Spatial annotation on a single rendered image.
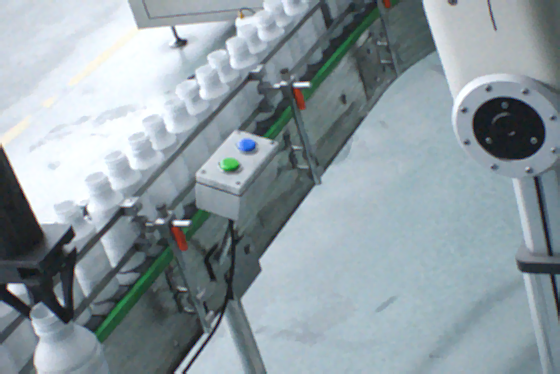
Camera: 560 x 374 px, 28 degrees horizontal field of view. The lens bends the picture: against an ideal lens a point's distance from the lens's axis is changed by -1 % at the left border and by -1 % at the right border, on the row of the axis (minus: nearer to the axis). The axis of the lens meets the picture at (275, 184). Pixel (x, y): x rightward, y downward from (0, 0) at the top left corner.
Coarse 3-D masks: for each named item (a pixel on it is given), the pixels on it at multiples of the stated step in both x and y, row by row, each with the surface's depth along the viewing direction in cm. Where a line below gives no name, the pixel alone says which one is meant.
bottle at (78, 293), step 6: (60, 282) 165; (78, 282) 168; (54, 288) 165; (60, 288) 165; (78, 288) 167; (60, 294) 165; (78, 294) 167; (84, 294) 169; (78, 300) 167; (90, 306) 171; (84, 312) 169; (90, 312) 170; (78, 318) 168; (84, 318) 169; (90, 318) 170; (78, 324) 168; (84, 324) 169
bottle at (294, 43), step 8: (272, 0) 224; (280, 0) 222; (272, 8) 222; (280, 8) 222; (280, 16) 223; (288, 16) 224; (280, 24) 222; (288, 24) 223; (296, 32) 225; (296, 40) 225; (296, 48) 225; (296, 56) 226; (304, 64) 228; (304, 72) 228
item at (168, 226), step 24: (360, 0) 243; (384, 0) 240; (384, 24) 243; (264, 72) 208; (288, 72) 205; (264, 96) 210; (288, 96) 206; (288, 144) 215; (312, 144) 214; (312, 168) 214; (144, 216) 176; (168, 216) 173; (144, 240) 177; (168, 240) 175; (192, 288) 179; (192, 312) 184
